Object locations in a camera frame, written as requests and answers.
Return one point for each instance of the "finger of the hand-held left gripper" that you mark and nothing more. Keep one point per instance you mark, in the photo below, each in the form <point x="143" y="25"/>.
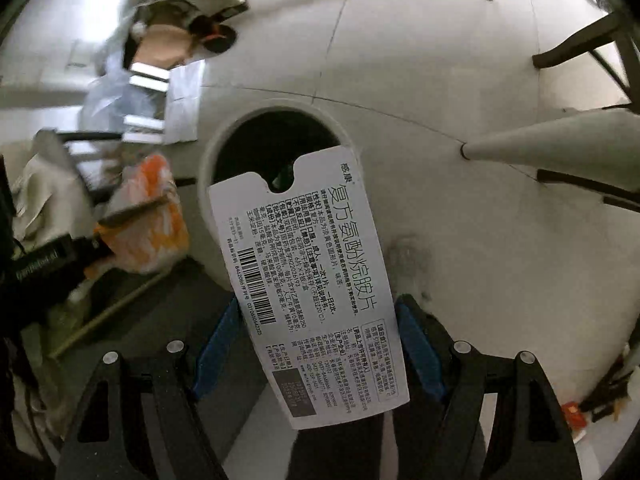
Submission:
<point x="132" y="211"/>

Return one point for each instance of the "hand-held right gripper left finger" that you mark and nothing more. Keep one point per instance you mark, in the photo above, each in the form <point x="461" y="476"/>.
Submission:
<point x="220" y="352"/>

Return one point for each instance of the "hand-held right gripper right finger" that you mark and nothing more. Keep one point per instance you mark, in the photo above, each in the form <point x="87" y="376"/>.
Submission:
<point x="419" y="355"/>

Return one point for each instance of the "white medicine box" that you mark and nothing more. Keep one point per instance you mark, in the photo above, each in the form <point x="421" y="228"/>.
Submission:
<point x="305" y="280"/>

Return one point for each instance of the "white round trash bin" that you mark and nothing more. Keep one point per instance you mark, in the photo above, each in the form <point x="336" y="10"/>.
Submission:
<point x="235" y="135"/>

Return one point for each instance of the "orange and white plastic bag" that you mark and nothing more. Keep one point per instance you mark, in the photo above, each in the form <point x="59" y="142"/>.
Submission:
<point x="150" y="220"/>

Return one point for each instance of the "beige cloth bag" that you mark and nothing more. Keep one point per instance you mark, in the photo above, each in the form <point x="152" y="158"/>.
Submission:
<point x="47" y="195"/>

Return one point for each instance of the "wooden stick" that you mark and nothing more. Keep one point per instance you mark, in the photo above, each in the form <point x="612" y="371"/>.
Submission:
<point x="110" y="312"/>

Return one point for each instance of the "white foam sheet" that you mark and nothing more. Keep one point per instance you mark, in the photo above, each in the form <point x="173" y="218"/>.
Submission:
<point x="184" y="100"/>

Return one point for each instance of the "small red packet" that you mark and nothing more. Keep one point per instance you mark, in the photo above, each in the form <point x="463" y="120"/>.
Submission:
<point x="573" y="417"/>

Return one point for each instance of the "brown cardboard box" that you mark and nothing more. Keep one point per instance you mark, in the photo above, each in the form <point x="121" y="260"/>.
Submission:
<point x="162" y="45"/>

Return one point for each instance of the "black round object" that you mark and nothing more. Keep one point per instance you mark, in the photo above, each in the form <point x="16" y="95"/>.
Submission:
<point x="215" y="35"/>

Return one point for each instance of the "dark chair leg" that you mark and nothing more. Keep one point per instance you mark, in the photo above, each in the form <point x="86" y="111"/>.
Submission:
<point x="585" y="182"/>
<point x="575" y="42"/>
<point x="622" y="204"/>

